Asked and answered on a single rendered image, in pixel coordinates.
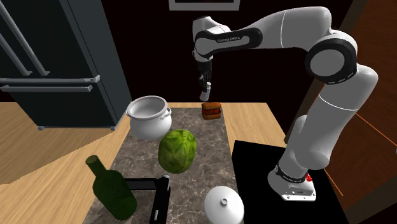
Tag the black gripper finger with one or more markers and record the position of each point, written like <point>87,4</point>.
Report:
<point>202,83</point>
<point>209,76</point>

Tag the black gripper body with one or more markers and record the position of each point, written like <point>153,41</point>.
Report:
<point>204,66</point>

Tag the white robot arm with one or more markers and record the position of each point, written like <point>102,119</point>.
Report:
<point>328,124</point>

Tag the small brown wooden chest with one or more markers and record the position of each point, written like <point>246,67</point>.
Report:
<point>211,111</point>

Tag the green cabbage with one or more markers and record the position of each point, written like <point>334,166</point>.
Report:
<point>177,152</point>

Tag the black robot stand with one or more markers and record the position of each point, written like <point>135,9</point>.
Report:
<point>257,173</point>

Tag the white pot lid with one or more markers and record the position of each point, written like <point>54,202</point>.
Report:
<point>223,206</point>

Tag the dark green glass bottle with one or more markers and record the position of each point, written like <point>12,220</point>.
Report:
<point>113,192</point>

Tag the dark grey refrigerator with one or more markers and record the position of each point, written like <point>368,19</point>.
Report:
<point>62,46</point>

